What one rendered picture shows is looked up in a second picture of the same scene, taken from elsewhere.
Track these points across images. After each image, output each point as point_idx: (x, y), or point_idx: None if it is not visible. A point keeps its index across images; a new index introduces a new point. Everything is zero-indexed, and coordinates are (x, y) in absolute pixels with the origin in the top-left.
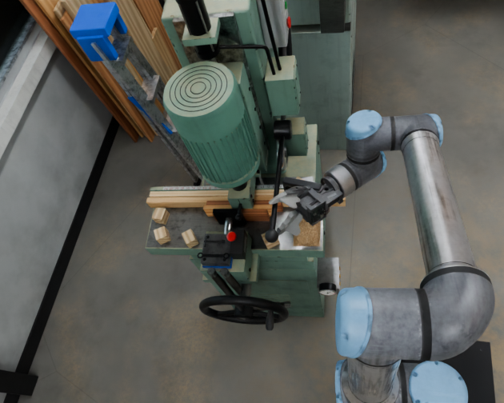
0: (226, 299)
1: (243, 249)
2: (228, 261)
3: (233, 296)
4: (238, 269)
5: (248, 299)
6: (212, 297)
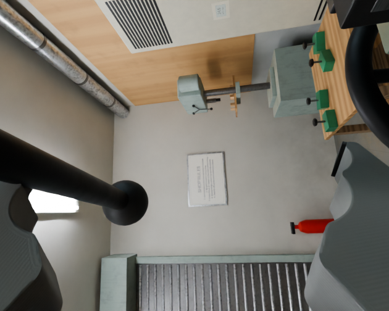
0: (344, 66)
1: (368, 6)
2: (334, 8)
3: (352, 76)
4: (384, 31)
5: (362, 114)
6: (355, 27)
